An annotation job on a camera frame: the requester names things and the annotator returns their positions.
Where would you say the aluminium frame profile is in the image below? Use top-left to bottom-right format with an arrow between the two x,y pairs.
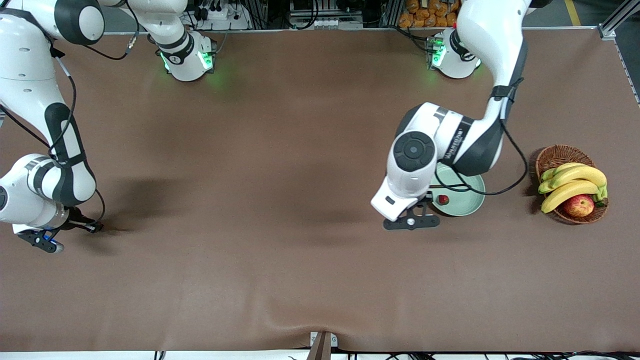
597,0 -> 640,41

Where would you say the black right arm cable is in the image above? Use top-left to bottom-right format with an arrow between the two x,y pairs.
0,0 -> 141,224

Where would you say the brown wicker basket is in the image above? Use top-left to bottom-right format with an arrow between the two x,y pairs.
535,144 -> 610,225

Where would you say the red yellow apple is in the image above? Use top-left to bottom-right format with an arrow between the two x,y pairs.
563,194 -> 596,218

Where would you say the white socket strip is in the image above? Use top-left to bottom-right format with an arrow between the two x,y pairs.
290,17 -> 363,30

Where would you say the white power strip with plugs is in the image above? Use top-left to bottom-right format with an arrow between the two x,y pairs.
192,0 -> 251,31

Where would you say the brown table cover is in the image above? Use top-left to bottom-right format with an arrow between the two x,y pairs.
0,27 -> 640,353

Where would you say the short greenish banana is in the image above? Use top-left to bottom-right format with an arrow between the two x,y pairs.
540,162 -> 588,183

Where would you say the long yellow banana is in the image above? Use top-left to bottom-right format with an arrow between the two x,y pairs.
541,180 -> 601,214
539,166 -> 608,201

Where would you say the pile of orange buns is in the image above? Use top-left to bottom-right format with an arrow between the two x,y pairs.
398,0 -> 461,29

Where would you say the pale green round plate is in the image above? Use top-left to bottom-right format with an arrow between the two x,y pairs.
430,170 -> 486,217

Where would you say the metal table edge bracket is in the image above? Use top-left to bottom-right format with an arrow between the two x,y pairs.
306,331 -> 339,360

